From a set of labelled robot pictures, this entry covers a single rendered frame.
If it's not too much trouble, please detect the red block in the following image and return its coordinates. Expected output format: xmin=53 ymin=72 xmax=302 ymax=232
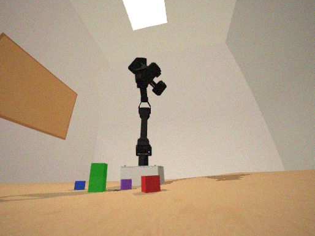
xmin=141 ymin=175 xmax=161 ymax=193

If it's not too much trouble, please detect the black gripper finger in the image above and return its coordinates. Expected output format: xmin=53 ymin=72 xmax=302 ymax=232
xmin=154 ymin=80 xmax=165 ymax=94
xmin=132 ymin=59 xmax=148 ymax=74

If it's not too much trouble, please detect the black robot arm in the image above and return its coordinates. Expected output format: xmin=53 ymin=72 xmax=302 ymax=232
xmin=135 ymin=62 xmax=161 ymax=166

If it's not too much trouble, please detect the green block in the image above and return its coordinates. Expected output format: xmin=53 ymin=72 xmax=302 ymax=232
xmin=88 ymin=177 xmax=107 ymax=192
xmin=89 ymin=163 xmax=108 ymax=177

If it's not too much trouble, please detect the blue block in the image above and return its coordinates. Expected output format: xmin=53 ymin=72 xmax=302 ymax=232
xmin=74 ymin=181 xmax=86 ymax=190

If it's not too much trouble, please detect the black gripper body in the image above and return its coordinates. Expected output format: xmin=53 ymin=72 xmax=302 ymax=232
xmin=128 ymin=57 xmax=167 ymax=96

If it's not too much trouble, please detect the small purple block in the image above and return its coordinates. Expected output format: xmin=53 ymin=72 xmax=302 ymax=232
xmin=120 ymin=179 xmax=132 ymax=190

